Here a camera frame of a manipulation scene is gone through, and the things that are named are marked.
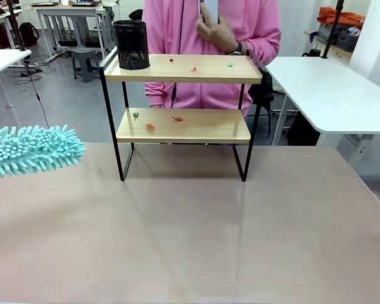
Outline person's left hand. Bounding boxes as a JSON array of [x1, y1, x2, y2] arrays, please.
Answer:
[[196, 3, 237, 53]]

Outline grey smartphone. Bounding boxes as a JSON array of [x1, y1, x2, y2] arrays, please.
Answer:
[[198, 0, 221, 26]]

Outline teal microfiber duster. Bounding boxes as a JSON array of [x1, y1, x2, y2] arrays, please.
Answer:
[[0, 124, 87, 183]]

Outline pink hoodie of person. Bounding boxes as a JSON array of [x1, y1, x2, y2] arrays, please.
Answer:
[[142, 0, 282, 117]]

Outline black chair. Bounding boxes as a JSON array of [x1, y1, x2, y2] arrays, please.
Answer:
[[248, 70, 276, 128]]

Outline black mesh pen holder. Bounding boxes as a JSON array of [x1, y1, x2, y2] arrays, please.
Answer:
[[112, 19, 151, 72]]

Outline large white table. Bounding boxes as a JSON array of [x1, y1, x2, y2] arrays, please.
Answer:
[[264, 56, 380, 174]]

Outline orange cloth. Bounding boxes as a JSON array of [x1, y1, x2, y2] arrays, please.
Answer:
[[316, 6, 367, 30]]

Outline black bin under table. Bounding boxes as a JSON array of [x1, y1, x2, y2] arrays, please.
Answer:
[[286, 110, 321, 147]]

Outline grey storage crate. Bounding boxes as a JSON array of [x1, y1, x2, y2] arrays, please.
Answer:
[[335, 29, 360, 53]]

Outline grey plastic stool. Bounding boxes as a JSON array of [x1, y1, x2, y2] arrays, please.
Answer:
[[70, 47, 101, 84]]

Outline white table grey legs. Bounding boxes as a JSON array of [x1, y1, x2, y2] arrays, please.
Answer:
[[30, 1, 115, 61]]

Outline black backpack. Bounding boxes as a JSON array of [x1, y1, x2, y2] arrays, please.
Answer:
[[18, 22, 41, 49]]

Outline white background desk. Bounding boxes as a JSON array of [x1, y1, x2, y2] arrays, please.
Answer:
[[0, 7, 23, 51]]

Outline black frame wooden two-tier shelf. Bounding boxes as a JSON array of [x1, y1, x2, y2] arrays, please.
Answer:
[[98, 49, 264, 183]]

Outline black camera pole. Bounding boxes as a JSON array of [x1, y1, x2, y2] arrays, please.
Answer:
[[5, 0, 29, 53], [322, 0, 343, 60]]

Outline black floor cable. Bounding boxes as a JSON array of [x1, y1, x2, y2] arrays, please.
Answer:
[[24, 59, 52, 128]]

